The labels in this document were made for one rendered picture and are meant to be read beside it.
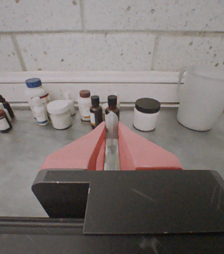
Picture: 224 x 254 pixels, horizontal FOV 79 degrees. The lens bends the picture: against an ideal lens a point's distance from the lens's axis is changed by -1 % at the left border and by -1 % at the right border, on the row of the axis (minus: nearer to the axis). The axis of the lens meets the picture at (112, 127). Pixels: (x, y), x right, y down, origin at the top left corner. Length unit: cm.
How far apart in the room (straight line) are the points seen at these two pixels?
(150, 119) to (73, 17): 36
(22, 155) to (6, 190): 8
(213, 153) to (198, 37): 35
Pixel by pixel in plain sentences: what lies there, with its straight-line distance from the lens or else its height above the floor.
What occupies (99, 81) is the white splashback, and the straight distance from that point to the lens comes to 47.
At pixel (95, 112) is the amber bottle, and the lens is 37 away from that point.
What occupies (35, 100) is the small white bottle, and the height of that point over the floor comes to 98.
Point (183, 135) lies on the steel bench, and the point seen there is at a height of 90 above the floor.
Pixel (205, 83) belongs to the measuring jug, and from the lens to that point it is 39.
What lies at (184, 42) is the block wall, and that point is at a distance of 54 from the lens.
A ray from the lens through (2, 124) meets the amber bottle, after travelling 47.
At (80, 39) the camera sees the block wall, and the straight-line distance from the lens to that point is 50.
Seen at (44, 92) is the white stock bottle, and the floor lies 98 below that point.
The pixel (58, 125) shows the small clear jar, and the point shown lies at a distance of 41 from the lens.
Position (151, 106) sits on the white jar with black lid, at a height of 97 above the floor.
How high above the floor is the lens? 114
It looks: 36 degrees down
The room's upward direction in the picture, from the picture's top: straight up
